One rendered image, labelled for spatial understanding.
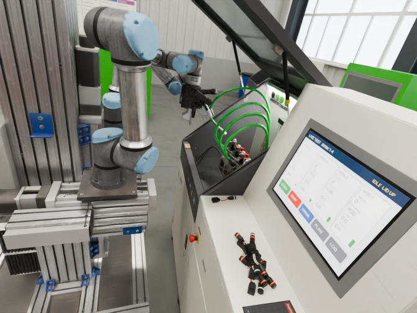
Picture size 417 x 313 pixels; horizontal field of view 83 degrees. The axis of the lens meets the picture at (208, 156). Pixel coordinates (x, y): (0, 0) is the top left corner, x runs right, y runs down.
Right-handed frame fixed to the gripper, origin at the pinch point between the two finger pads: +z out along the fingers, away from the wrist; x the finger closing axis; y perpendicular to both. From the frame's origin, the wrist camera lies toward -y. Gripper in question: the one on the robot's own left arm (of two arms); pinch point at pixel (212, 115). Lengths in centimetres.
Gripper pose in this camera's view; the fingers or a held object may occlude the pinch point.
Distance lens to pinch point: 148.3
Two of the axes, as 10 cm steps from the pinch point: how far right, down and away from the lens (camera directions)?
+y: -8.2, 4.2, 3.8
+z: 4.5, 8.9, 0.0
